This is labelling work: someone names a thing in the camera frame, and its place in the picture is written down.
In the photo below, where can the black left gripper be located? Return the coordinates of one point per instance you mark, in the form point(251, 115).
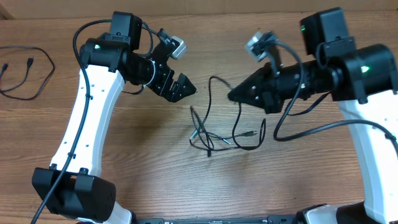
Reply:
point(161, 88)

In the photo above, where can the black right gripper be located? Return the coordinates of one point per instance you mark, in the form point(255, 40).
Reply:
point(264, 87)

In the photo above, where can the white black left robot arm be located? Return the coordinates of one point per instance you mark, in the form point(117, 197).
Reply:
point(72, 185)

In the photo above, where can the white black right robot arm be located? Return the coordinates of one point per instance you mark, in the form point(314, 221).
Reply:
point(364, 84)

